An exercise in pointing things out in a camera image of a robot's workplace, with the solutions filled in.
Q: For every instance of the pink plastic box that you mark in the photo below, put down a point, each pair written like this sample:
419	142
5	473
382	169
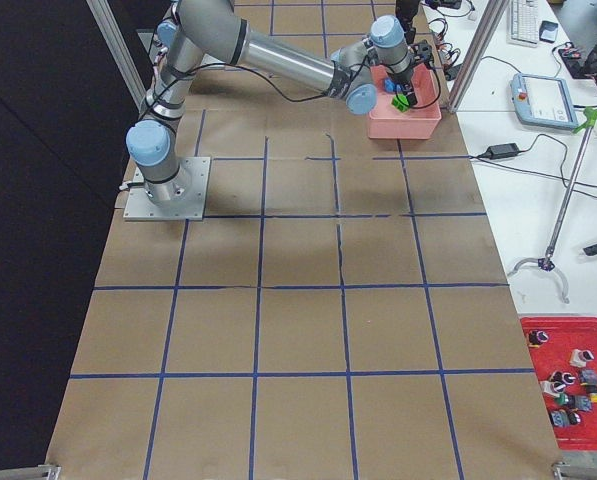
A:
387	121

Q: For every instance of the white keyboard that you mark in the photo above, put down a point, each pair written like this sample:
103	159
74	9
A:
523	23

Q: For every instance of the blue toy block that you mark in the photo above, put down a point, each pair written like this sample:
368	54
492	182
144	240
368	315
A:
389	86

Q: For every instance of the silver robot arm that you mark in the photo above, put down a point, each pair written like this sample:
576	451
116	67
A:
205	37

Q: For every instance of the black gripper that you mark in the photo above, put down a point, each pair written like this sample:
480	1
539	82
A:
404	80

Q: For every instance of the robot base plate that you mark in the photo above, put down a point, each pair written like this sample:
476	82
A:
182	198

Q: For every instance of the aluminium frame post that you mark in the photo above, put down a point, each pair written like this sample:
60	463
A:
490	18

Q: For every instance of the red tray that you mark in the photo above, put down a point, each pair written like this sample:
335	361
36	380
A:
564	354

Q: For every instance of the teach pendant tablet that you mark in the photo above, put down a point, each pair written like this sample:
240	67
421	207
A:
543	101

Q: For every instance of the black power adapter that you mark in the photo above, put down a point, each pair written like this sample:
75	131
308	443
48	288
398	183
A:
502	151

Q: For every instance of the green toy block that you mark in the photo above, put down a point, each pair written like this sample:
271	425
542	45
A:
400	103

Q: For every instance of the green handled grabber tool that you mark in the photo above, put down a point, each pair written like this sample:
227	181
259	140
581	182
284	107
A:
546	263

